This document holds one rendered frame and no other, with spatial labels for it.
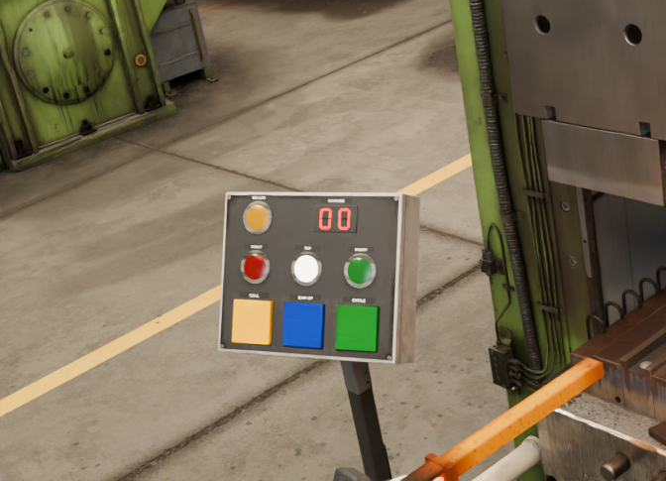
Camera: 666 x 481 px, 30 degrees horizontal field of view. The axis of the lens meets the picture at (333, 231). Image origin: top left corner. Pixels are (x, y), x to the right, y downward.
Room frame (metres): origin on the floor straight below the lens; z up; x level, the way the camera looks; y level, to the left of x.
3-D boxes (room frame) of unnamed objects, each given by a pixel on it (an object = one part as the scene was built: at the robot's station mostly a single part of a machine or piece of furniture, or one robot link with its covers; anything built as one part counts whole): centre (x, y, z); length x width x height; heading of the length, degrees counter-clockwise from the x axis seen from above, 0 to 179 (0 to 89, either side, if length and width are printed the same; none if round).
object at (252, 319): (1.91, 0.17, 1.01); 0.07 x 0.05 x 0.07; 61
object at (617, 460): (1.49, -0.33, 0.87); 0.04 x 0.03 x 0.03; 126
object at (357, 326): (1.81, -0.01, 1.01); 0.07 x 0.05 x 0.07; 61
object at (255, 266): (1.95, 0.14, 1.09); 0.05 x 0.03 x 0.04; 36
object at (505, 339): (1.94, -0.26, 0.80); 0.06 x 0.03 x 0.14; 36
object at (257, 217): (1.99, 0.12, 1.16); 0.05 x 0.03 x 0.04; 36
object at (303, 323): (1.86, 0.08, 1.01); 0.07 x 0.05 x 0.07; 61
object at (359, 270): (1.85, -0.03, 1.09); 0.05 x 0.03 x 0.04; 36
